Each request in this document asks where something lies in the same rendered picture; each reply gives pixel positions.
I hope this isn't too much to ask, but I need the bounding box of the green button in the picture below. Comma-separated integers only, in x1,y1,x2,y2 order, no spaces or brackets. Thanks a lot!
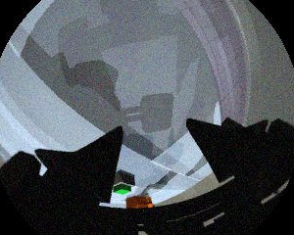
113,172,135,195

